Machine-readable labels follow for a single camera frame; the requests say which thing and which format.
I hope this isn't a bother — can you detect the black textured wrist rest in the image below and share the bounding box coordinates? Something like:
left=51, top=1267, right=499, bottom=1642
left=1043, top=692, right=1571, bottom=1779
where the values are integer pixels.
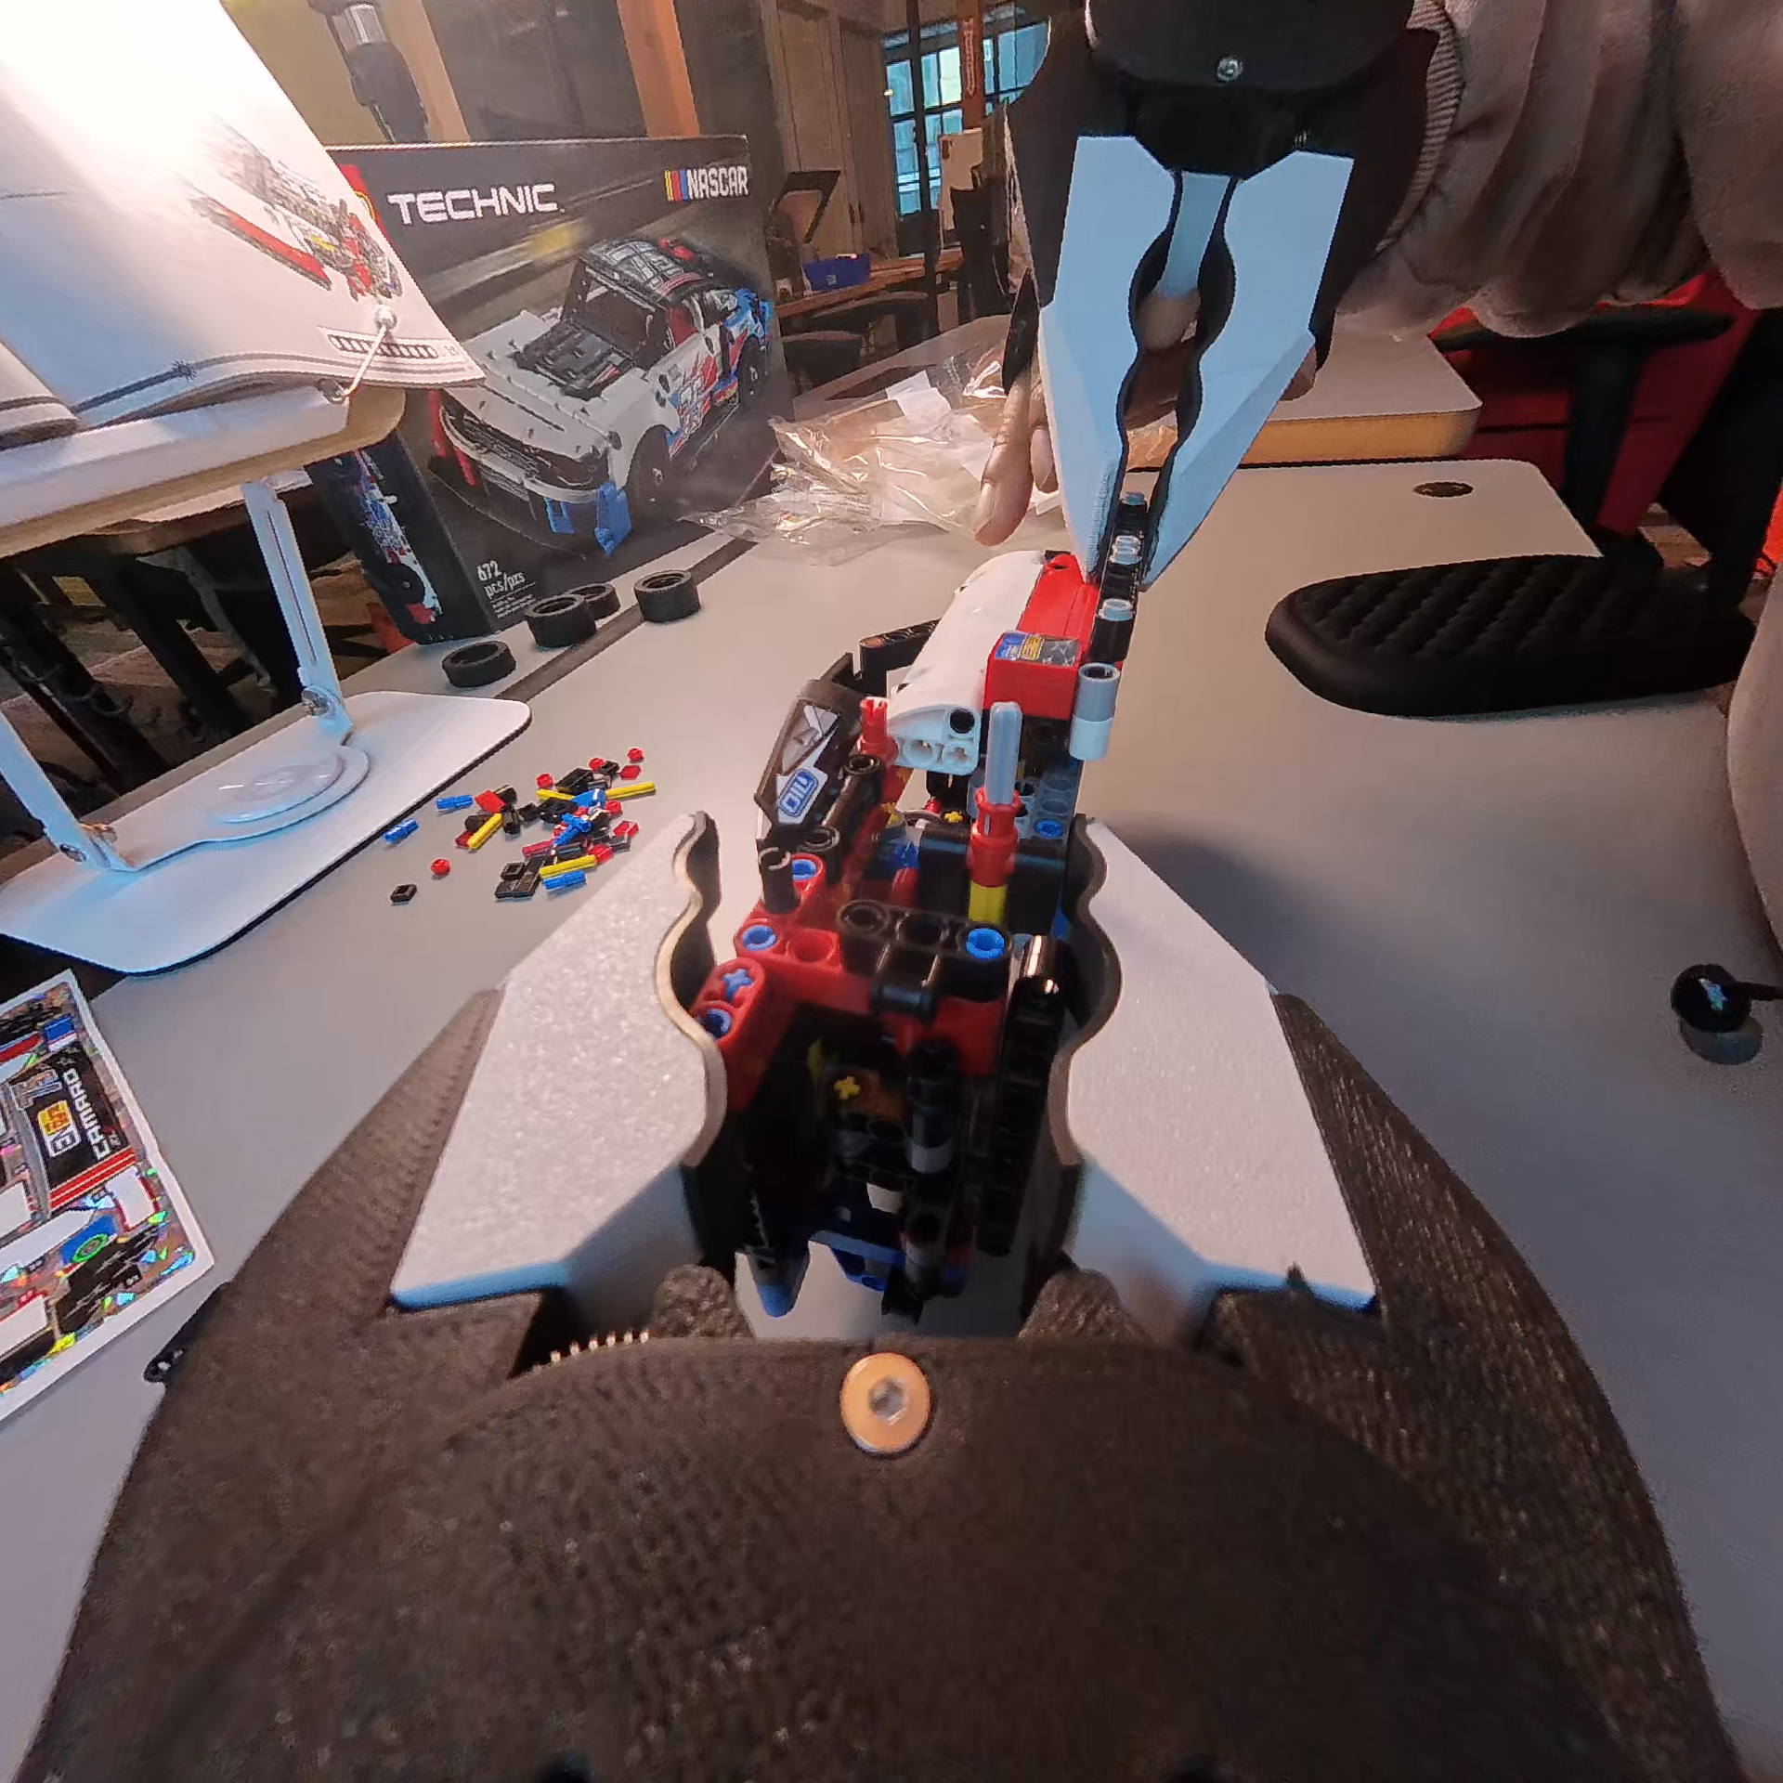
left=1267, top=552, right=1756, bottom=715

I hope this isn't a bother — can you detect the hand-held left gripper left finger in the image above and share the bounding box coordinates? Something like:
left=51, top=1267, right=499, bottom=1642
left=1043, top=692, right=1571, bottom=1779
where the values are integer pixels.
left=392, top=812, right=742, bottom=1316

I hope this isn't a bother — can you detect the person's right hand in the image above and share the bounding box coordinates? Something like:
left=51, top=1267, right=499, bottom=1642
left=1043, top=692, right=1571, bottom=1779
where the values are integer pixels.
left=978, top=289, right=1322, bottom=547

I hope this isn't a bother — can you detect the lego instruction booklet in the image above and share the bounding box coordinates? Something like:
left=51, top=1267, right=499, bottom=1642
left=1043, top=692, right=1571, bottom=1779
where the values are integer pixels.
left=0, top=0, right=486, bottom=443

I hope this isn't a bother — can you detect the lego set box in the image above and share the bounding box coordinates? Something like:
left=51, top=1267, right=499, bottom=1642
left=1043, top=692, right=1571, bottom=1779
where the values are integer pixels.
left=328, top=134, right=796, bottom=649

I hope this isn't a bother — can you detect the long black lego beam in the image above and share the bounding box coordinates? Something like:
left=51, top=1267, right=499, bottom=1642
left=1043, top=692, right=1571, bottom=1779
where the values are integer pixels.
left=1088, top=486, right=1158, bottom=673

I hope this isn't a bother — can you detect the white book stand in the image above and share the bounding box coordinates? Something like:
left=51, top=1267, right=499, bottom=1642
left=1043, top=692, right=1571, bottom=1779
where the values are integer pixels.
left=0, top=379, right=529, bottom=977

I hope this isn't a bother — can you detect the black hoodie drawstring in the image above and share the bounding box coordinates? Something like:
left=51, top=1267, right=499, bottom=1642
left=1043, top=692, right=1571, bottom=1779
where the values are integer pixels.
left=1672, top=967, right=1783, bottom=1040

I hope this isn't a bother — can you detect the pile of small colourful pieces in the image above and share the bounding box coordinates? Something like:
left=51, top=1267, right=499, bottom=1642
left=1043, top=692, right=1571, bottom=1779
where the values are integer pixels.
left=384, top=745, right=655, bottom=903

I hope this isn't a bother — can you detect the lego race car model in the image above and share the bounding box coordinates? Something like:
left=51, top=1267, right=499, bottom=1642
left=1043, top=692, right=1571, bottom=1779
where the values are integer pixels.
left=687, top=486, right=1158, bottom=1322

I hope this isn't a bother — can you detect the crumpled clear plastic bag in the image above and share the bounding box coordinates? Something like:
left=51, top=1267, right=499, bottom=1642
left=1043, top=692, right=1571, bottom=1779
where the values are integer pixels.
left=683, top=352, right=1060, bottom=563

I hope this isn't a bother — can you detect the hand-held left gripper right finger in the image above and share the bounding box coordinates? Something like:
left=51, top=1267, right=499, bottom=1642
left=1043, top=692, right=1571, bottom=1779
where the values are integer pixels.
left=1043, top=818, right=1385, bottom=1345

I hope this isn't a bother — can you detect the black lego connector piece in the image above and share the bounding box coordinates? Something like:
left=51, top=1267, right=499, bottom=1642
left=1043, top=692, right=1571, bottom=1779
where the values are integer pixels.
left=140, top=1283, right=232, bottom=1383

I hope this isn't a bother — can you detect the black office chair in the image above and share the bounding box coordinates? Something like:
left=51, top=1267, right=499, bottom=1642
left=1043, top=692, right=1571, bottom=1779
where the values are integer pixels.
left=781, top=326, right=871, bottom=400

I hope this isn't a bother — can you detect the red office chair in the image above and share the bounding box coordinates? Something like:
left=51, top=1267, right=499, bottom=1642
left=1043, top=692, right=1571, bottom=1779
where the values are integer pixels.
left=1428, top=273, right=1783, bottom=575

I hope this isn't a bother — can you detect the holographic sticker sheet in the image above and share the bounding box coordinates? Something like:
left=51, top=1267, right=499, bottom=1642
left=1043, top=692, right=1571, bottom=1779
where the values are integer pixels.
left=0, top=970, right=214, bottom=1419

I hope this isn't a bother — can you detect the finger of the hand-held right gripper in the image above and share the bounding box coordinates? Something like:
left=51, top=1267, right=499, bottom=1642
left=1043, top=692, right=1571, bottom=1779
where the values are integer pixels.
left=1143, top=152, right=1361, bottom=590
left=1036, top=134, right=1187, bottom=563

